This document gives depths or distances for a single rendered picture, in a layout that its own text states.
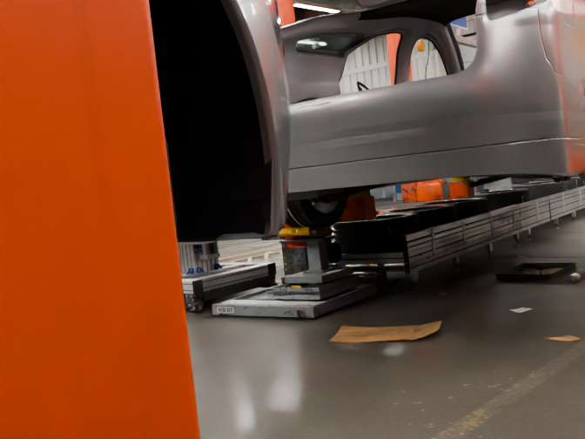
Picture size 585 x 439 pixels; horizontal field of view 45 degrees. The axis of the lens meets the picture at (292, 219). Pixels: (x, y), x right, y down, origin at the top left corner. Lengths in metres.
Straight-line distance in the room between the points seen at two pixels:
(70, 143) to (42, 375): 0.10
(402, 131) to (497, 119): 0.40
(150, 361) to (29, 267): 0.08
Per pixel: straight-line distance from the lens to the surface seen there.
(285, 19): 5.39
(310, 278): 4.56
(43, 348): 0.31
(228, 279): 5.23
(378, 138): 3.16
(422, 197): 6.89
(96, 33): 0.34
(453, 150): 3.06
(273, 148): 1.36
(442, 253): 5.48
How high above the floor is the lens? 0.84
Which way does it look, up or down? 3 degrees down
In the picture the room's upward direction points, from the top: 6 degrees counter-clockwise
